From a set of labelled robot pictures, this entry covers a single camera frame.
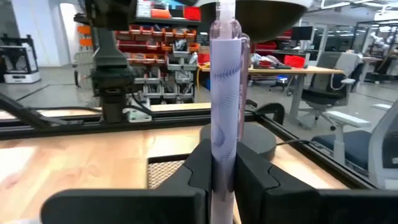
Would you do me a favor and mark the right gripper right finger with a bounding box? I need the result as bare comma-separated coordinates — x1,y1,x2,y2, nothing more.
234,142,398,224

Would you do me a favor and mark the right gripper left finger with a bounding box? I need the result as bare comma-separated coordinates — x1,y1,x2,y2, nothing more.
40,139,213,224

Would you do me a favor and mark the purple patterned pen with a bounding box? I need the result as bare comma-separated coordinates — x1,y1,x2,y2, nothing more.
208,0,251,224

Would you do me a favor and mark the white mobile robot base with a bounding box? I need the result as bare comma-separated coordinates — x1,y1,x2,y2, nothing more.
0,34,41,85

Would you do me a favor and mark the black mesh desk organizer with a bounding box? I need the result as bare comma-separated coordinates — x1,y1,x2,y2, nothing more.
147,154,190,190

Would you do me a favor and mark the blue seat office chair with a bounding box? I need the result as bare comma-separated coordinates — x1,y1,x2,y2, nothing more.
312,101,398,190

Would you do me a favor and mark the grey office chair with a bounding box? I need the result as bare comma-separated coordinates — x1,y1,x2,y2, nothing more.
300,51,364,131

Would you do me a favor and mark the white globe table lamp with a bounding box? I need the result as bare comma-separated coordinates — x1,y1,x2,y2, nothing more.
194,0,313,161

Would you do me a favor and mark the wooden top desk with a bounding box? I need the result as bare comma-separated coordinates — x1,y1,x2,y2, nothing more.
198,63,345,130

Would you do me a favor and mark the shelf with orange bins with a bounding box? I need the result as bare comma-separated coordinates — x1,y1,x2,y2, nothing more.
74,0,215,103

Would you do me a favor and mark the black aluminium table frame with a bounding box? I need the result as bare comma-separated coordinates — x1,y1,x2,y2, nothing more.
0,93,377,190

